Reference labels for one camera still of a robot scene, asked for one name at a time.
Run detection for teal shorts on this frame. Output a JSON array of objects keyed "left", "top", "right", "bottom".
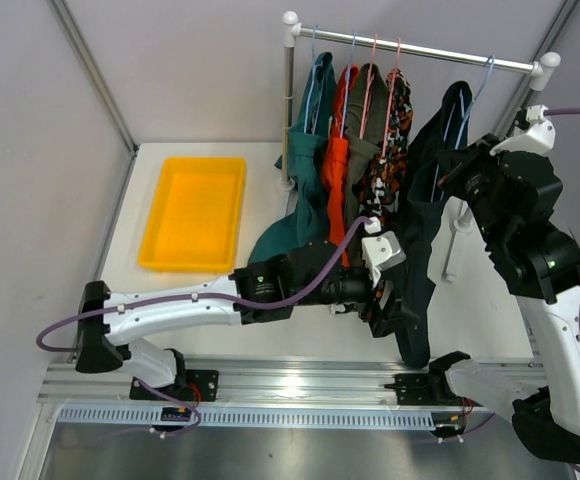
[{"left": 248, "top": 52, "right": 336, "bottom": 263}]

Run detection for yellow plastic tray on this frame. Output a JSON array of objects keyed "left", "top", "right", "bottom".
[{"left": 138, "top": 157, "right": 246, "bottom": 273}]

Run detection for blue hanger of orange shorts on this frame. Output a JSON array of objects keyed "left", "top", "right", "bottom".
[{"left": 339, "top": 30, "right": 357, "bottom": 139}]

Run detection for dark navy shorts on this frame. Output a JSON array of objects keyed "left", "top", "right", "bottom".
[{"left": 395, "top": 81, "right": 473, "bottom": 369}]

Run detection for metal clothes rack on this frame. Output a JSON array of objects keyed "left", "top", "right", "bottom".
[{"left": 278, "top": 7, "right": 572, "bottom": 283}]

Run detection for blue wire hanger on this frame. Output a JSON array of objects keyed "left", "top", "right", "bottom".
[{"left": 443, "top": 54, "right": 496, "bottom": 150}]

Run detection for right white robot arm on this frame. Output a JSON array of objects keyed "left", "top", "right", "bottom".
[{"left": 426, "top": 135, "right": 580, "bottom": 465}]

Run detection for pink hanger of camouflage shorts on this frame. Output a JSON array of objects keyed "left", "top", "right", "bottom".
[{"left": 380, "top": 38, "right": 402, "bottom": 162}]

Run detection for olive green shorts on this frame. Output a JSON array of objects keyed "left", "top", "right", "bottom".
[{"left": 344, "top": 64, "right": 389, "bottom": 227}]

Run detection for orange camouflage pattern shorts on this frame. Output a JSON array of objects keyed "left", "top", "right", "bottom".
[{"left": 327, "top": 68, "right": 414, "bottom": 315}]

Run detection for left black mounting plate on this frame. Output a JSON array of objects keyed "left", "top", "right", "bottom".
[{"left": 129, "top": 369, "right": 219, "bottom": 403}]

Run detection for pink hanger of olive shorts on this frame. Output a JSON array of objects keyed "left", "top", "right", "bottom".
[{"left": 359, "top": 33, "right": 378, "bottom": 139}]

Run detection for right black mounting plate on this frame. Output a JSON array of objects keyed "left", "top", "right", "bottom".
[{"left": 383, "top": 373, "right": 462, "bottom": 406}]

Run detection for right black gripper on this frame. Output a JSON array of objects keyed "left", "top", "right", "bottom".
[{"left": 438, "top": 134, "right": 514, "bottom": 247}]

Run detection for blue hanger of teal shorts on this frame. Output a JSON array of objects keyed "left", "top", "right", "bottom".
[{"left": 303, "top": 28, "right": 318, "bottom": 134}]

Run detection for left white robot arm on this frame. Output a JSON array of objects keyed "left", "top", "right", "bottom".
[{"left": 76, "top": 236, "right": 419, "bottom": 400}]

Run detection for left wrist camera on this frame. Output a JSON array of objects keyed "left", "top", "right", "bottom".
[{"left": 361, "top": 217, "right": 406, "bottom": 287}]

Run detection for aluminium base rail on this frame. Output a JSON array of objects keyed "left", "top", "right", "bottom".
[{"left": 38, "top": 356, "right": 459, "bottom": 410}]

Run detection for slotted cable duct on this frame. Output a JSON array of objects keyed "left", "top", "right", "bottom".
[{"left": 57, "top": 404, "right": 435, "bottom": 431}]

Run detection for black mounting plate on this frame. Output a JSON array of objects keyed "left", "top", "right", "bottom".
[
  {"left": 383, "top": 373, "right": 462, "bottom": 406},
  {"left": 129, "top": 369, "right": 219, "bottom": 403}
]

